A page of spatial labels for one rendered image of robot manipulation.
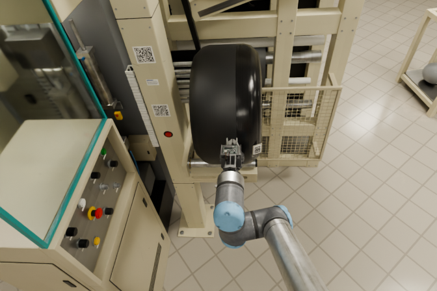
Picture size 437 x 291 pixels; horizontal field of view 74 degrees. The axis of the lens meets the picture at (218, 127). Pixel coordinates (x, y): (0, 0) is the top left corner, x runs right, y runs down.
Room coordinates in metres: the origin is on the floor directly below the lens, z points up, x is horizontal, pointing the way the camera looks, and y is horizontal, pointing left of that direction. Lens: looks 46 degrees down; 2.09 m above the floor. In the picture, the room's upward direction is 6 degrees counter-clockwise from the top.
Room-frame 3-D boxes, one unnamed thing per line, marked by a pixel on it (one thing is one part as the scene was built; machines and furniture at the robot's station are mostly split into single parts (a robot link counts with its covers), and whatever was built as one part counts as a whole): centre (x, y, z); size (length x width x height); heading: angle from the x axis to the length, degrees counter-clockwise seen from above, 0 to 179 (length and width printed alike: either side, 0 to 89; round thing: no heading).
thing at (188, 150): (1.06, 0.16, 0.90); 0.40 x 0.03 x 0.10; 172
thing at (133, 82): (1.03, 0.33, 1.19); 0.05 x 0.04 x 0.48; 172
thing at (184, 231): (1.05, 0.24, 0.01); 0.27 x 0.27 x 0.02; 82
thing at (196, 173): (0.90, 0.00, 0.83); 0.36 x 0.09 x 0.06; 82
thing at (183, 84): (1.44, 0.15, 1.05); 0.20 x 0.15 x 0.30; 82
